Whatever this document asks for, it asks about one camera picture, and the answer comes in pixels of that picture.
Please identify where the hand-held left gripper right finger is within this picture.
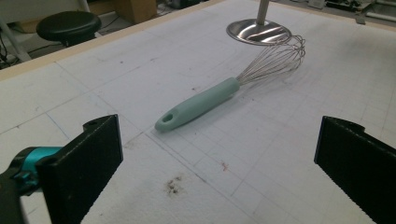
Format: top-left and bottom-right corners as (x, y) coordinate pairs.
(313, 116), (396, 224)

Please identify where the brown cardboard box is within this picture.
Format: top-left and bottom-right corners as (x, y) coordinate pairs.
(116, 0), (158, 25)

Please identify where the mint green handle whisk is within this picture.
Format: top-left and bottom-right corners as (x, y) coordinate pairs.
(154, 35), (306, 133)

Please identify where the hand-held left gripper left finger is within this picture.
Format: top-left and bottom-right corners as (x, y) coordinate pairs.
(35, 114), (124, 224)

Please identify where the black round stool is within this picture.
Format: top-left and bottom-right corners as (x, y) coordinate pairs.
(35, 10), (103, 48)

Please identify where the white table leg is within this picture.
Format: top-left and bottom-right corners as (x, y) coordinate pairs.
(0, 17), (32, 63)

